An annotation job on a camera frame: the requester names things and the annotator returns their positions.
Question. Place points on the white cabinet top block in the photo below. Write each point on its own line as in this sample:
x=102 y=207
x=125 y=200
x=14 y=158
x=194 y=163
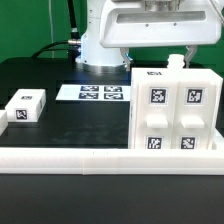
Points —
x=26 y=105

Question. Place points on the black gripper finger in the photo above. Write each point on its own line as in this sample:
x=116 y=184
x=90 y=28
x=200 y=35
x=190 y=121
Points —
x=124 y=53
x=191 y=51

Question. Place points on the white cabinet body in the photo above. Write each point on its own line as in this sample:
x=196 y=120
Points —
x=175 y=71

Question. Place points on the white fiducial marker sheet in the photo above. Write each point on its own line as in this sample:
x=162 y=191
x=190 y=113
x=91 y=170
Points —
x=109 y=93

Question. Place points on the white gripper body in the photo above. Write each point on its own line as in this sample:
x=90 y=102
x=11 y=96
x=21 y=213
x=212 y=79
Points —
x=153 y=23

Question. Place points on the small white block left edge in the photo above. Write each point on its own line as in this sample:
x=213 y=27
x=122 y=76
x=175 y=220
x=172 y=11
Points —
x=3 y=121

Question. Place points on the white obstacle frame wall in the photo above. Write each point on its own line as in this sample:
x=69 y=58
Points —
x=113 y=161

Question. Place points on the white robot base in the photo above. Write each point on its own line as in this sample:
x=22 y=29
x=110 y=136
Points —
x=94 y=57

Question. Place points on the white cabinet door panel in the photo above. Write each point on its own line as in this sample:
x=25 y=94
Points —
x=157 y=113

